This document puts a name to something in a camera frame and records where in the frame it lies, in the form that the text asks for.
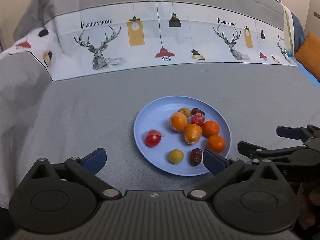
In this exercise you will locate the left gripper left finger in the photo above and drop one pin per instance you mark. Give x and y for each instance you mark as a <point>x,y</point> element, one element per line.
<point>85,169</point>

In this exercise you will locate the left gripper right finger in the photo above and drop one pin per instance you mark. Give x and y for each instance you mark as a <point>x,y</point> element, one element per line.
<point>223,170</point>

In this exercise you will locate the dark red jujube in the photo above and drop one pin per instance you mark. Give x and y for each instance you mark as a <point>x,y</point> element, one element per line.
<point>195,157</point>
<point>196,111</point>

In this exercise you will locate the orange mandarin with stem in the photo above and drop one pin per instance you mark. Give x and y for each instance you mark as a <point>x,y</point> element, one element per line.
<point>210,128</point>

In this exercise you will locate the elongated orange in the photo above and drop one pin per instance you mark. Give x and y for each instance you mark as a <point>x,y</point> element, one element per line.
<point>192,133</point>

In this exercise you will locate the small yellow fruit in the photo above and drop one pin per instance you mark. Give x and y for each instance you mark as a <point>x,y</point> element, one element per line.
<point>176,156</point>

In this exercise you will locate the red tomato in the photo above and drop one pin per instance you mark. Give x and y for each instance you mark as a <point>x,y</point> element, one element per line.
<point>153,137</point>
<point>198,119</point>

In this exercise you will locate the small yellow-green fruit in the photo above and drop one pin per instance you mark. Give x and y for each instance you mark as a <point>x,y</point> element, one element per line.
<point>185,111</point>

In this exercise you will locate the light blue plate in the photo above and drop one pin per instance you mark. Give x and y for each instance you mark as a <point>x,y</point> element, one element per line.
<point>156,114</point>

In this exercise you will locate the orange cushion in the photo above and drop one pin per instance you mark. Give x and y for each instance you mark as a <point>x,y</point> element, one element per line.
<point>308,55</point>

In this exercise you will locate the grey deer-print sofa cover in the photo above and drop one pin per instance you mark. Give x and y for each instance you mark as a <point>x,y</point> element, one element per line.
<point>80,71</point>

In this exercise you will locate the blue cushion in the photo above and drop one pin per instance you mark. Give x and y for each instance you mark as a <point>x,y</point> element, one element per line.
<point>299,35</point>

